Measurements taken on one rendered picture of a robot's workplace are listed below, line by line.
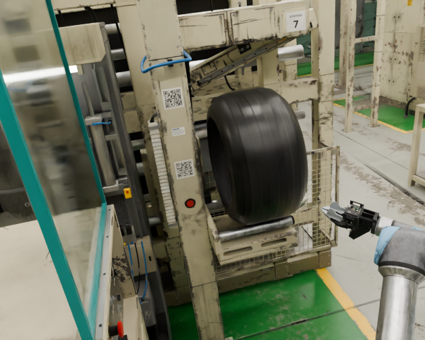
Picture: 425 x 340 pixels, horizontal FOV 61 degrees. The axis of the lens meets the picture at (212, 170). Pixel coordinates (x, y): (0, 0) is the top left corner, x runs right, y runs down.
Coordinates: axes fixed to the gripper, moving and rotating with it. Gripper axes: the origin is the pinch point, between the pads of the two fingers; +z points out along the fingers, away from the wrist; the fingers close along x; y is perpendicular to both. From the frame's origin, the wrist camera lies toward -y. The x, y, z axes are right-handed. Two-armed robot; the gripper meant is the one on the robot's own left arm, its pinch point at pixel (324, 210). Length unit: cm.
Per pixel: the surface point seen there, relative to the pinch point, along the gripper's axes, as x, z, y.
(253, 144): 5.8, 24.6, 33.0
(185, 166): 18, 51, 22
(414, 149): -198, -8, -138
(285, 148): -0.7, 15.2, 28.5
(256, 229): 14.2, 24.3, -9.3
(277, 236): 10.9, 16.5, -14.4
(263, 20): -48, 47, 52
